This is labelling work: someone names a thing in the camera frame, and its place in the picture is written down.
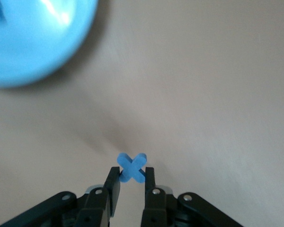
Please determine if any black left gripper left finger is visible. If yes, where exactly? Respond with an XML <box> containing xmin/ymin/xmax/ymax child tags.
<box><xmin>0</xmin><ymin>166</ymin><xmax>123</xmax><ymax>227</ymax></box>

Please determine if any blue foam letter x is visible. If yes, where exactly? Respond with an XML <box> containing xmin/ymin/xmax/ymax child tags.
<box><xmin>116</xmin><ymin>153</ymin><xmax>148</xmax><ymax>184</ymax></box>

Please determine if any brown table mat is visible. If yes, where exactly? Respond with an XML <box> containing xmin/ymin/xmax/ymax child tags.
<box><xmin>0</xmin><ymin>0</ymin><xmax>284</xmax><ymax>227</ymax></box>

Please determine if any blue plate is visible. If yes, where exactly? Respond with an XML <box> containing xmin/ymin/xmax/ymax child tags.
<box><xmin>0</xmin><ymin>0</ymin><xmax>99</xmax><ymax>89</ymax></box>

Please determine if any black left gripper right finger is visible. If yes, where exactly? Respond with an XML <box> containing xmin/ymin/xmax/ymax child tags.
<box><xmin>141</xmin><ymin>167</ymin><xmax>244</xmax><ymax>227</ymax></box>

